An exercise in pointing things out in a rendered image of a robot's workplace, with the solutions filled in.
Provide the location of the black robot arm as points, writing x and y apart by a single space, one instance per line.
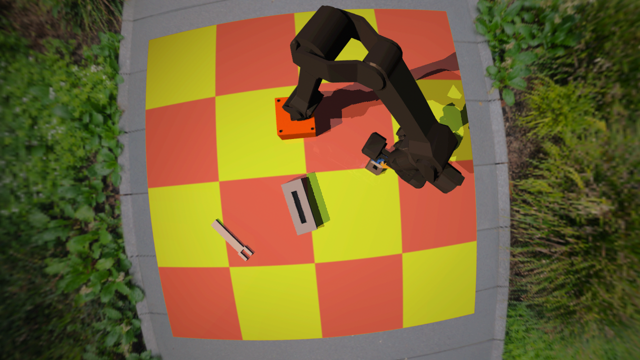
424 143

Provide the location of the tan two-pronged fork-shaped bar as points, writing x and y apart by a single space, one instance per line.
231 240

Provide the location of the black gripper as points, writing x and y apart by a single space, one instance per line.
375 147

